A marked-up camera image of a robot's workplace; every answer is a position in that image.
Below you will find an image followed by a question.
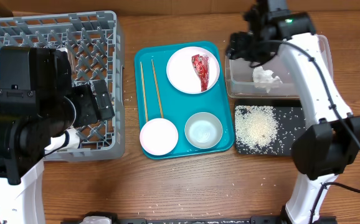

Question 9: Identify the white paper cup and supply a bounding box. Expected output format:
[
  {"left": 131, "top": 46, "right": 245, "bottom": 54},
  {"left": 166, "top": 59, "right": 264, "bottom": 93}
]
[{"left": 44, "top": 128, "right": 80, "bottom": 152}]

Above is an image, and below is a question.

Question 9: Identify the red snack wrapper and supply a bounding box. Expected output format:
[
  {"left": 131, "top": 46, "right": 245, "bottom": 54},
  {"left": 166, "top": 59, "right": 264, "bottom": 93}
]
[{"left": 191, "top": 54, "right": 209, "bottom": 91}]

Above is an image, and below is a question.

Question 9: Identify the white tissue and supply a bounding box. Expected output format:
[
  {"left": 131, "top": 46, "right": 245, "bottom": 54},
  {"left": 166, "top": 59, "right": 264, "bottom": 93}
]
[{"left": 252, "top": 66, "right": 283, "bottom": 93}]

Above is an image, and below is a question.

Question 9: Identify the grey dishwasher rack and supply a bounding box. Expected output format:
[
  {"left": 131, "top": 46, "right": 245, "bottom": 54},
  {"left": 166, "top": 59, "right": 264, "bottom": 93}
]
[{"left": 0, "top": 11, "right": 125, "bottom": 162}]

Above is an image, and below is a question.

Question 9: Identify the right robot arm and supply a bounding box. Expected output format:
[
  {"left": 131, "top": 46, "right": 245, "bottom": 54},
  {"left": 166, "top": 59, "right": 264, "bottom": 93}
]
[{"left": 226, "top": 0, "right": 360, "bottom": 223}]

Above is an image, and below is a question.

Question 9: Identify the grey-green bowl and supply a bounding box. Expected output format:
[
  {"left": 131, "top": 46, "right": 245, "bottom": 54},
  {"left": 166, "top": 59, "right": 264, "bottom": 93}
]
[{"left": 184, "top": 112, "right": 224, "bottom": 149}]

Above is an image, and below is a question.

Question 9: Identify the large white plate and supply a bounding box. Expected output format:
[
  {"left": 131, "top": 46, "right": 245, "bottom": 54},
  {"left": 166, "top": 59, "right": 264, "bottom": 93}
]
[{"left": 166, "top": 47, "right": 220, "bottom": 94}]

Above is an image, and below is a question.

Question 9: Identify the small pink plate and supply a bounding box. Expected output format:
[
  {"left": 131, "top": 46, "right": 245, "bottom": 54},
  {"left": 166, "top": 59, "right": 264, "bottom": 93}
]
[{"left": 140, "top": 118, "right": 179, "bottom": 156}]

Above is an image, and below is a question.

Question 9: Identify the teal plastic tray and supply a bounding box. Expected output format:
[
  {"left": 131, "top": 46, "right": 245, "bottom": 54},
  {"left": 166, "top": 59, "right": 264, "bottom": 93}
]
[{"left": 135, "top": 41, "right": 235, "bottom": 159}]

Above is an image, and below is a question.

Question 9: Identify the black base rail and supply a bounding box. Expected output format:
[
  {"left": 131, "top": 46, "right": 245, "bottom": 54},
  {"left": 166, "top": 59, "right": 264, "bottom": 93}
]
[{"left": 60, "top": 212, "right": 337, "bottom": 224}]

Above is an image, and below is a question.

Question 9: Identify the black tray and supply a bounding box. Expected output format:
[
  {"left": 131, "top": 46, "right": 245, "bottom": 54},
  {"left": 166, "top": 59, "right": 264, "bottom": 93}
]
[{"left": 233, "top": 98, "right": 308, "bottom": 157}]

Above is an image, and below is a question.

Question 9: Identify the clear plastic bin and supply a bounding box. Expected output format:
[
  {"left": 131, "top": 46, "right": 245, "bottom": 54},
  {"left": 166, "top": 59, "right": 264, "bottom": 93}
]
[{"left": 224, "top": 32, "right": 334, "bottom": 100}]

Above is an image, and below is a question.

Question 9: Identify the white rice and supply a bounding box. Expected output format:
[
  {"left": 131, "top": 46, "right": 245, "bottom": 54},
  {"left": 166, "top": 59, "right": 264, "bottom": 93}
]
[{"left": 235, "top": 105, "right": 305, "bottom": 153}]

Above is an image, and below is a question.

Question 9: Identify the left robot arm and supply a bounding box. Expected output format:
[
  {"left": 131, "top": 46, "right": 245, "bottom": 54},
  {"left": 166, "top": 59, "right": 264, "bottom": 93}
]
[{"left": 0, "top": 46, "right": 115, "bottom": 223}]

